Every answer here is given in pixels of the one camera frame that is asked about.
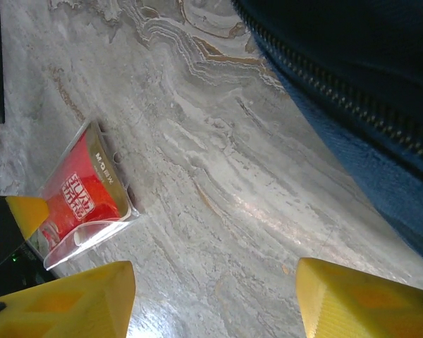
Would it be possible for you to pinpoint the navy blue backpack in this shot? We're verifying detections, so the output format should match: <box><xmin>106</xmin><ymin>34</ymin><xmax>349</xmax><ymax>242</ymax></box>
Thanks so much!
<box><xmin>232</xmin><ymin>0</ymin><xmax>423</xmax><ymax>275</ymax></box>

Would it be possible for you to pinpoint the red snack packet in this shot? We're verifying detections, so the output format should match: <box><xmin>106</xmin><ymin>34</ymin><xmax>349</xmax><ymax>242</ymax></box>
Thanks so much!
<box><xmin>24</xmin><ymin>119</ymin><xmax>140</xmax><ymax>271</ymax></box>

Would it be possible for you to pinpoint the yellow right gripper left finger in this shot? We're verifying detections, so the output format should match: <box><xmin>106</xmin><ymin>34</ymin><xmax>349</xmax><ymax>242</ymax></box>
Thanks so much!
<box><xmin>0</xmin><ymin>260</ymin><xmax>137</xmax><ymax>338</ymax></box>

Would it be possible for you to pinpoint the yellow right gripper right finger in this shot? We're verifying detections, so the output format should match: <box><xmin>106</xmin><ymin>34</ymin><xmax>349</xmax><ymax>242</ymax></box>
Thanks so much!
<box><xmin>295</xmin><ymin>256</ymin><xmax>423</xmax><ymax>338</ymax></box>

